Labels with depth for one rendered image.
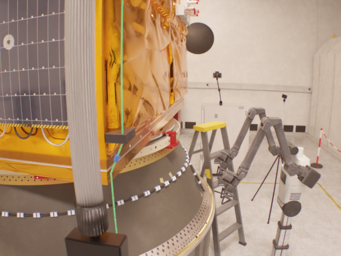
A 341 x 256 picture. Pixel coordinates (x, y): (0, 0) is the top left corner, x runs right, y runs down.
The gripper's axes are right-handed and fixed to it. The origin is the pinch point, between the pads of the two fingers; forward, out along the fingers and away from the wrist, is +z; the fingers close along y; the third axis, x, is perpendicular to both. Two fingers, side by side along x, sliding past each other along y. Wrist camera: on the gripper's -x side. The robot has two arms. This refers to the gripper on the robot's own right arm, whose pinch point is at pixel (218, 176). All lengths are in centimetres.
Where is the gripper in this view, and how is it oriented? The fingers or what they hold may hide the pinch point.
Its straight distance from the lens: 233.2
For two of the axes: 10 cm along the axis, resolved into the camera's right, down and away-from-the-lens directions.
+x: 8.6, 5.1, 0.2
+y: -1.0, 2.1, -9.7
